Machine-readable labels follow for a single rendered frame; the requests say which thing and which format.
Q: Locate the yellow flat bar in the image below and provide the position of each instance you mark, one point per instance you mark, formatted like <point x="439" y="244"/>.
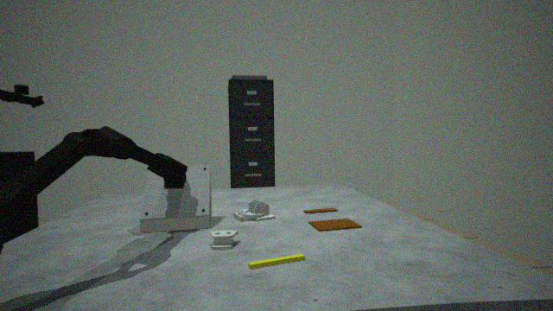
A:
<point x="277" y="260"/>

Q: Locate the brown flat bar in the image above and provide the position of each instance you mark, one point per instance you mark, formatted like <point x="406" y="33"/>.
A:
<point x="320" y="210"/>

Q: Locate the brown rectangular plate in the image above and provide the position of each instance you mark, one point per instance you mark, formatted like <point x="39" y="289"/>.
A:
<point x="334" y="225"/>

